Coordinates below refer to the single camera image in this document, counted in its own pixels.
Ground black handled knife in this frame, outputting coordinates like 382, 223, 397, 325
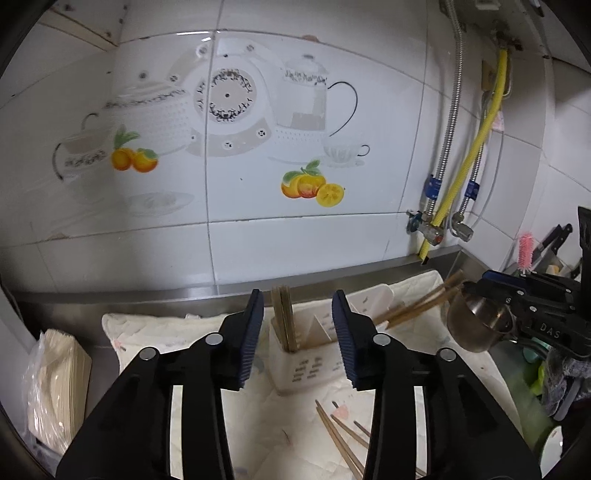
531, 223, 574, 274

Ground steel pot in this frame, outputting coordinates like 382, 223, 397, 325
445, 281, 519, 354

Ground pile of wooden chopsticks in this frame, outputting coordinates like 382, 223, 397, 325
315, 400, 428, 480

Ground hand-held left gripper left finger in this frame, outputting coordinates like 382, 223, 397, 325
55, 288, 265, 480

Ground braided metal hose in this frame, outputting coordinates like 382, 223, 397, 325
421, 0, 465, 219
455, 92, 491, 223

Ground teaware wall tile picture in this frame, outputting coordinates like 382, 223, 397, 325
52, 39, 373, 219

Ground printed quilted mat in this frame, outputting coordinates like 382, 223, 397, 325
102, 269, 528, 480

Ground clear plastic tube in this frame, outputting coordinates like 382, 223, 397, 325
475, 133, 505, 223

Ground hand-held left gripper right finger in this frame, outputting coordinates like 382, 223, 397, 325
331, 289, 542, 480

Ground person's right hand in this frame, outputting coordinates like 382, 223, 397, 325
542, 348, 583, 422

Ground yellow gas hose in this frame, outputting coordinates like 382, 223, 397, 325
418, 46, 512, 267

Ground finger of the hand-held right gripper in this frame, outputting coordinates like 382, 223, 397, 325
479, 270, 581, 297
463, 280, 528, 320

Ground green plastic rack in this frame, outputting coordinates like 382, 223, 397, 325
521, 340, 556, 398

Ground beige plastic utensil holder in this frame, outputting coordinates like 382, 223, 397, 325
270, 283, 396, 396

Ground pink bottle brush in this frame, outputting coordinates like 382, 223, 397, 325
517, 233, 537, 274

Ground metal water valve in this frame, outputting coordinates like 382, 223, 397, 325
405, 209, 447, 246
450, 211, 477, 243

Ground bagged beige napkin pack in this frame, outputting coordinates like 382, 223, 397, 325
25, 329, 93, 459

